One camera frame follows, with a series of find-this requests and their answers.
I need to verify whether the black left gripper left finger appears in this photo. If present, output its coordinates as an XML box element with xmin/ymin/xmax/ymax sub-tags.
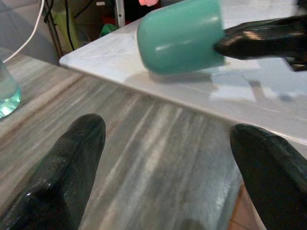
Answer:
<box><xmin>0</xmin><ymin>114</ymin><xmax>106</xmax><ymax>230</ymax></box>

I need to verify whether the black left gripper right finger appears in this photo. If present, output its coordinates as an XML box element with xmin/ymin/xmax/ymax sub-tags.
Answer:
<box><xmin>230</xmin><ymin>124</ymin><xmax>307</xmax><ymax>230</ymax></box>

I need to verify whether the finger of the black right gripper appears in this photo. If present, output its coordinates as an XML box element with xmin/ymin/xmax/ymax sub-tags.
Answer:
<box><xmin>214</xmin><ymin>15</ymin><xmax>307</xmax><ymax>60</ymax></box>
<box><xmin>285</xmin><ymin>57</ymin><xmax>307</xmax><ymax>72</ymax></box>

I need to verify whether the green plastic mug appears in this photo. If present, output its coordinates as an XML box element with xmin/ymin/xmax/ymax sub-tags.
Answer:
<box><xmin>136</xmin><ymin>0</ymin><xmax>226</xmax><ymax>75</ymax></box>

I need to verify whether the clear plastic water bottle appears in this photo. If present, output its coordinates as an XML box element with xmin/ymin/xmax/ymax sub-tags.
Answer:
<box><xmin>0</xmin><ymin>47</ymin><xmax>22</xmax><ymax>119</ymax></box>

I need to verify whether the pink round device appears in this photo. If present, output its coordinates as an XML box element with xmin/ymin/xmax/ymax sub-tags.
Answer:
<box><xmin>138</xmin><ymin>0</ymin><xmax>159</xmax><ymax>7</ymax></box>

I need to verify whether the white appliance cable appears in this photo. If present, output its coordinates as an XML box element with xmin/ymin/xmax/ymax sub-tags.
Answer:
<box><xmin>3</xmin><ymin>0</ymin><xmax>45</xmax><ymax>63</ymax></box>

